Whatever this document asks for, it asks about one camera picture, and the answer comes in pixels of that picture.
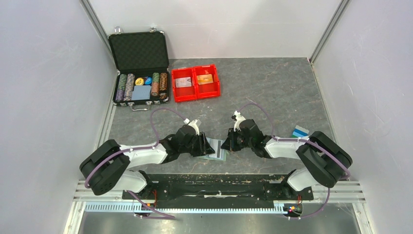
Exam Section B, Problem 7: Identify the orange card in bin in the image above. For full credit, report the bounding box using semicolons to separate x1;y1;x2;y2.
197;74;214;85

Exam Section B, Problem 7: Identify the green card holder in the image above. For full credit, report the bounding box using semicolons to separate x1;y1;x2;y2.
200;137;228;162

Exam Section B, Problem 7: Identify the yellow dealer chip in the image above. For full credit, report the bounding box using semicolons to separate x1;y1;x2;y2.
134;78;145;86

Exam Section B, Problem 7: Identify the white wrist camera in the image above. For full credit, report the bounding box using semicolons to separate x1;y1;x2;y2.
184;118;201;135
231;110;246;131

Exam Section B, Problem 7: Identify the white card in bin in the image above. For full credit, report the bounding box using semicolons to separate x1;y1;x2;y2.
175;77;192;88

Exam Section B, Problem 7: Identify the aluminium frame rail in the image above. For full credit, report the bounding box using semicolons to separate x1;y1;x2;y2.
72;181;366;215

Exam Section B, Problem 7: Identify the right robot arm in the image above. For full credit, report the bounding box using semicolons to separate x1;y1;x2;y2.
221;119;353;199

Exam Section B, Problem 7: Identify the red bin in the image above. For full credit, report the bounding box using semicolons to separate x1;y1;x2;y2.
171;68;197;102
193;64;221;99

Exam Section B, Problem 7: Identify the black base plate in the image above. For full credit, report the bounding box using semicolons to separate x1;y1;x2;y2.
137;174;314;209

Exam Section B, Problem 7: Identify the white credit card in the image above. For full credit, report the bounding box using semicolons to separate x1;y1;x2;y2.
208;138;226;160

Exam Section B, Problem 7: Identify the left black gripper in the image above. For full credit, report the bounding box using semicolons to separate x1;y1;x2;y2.
179;132;215;157

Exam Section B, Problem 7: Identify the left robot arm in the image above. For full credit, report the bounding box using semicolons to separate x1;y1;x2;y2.
79;124;215;199

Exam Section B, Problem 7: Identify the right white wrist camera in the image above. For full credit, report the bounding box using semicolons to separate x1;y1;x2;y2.
231;110;246;131

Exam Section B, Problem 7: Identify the black poker chip case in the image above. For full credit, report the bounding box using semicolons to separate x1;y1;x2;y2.
108;26;171;111

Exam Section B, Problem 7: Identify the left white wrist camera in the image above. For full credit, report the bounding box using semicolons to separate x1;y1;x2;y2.
184;118;201;135

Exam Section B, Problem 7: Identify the left red bin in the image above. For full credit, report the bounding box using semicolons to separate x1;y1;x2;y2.
171;68;197;102

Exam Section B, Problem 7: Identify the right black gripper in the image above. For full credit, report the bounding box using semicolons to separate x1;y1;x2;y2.
221;128;254;152

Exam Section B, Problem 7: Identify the blue green card stack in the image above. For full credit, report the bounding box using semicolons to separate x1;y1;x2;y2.
291;125;309;138

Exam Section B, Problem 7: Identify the right red bin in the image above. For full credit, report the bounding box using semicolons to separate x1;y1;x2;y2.
193;64;221;99

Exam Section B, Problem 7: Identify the blue playing card deck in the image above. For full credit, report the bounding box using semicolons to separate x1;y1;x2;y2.
131;85;151;100

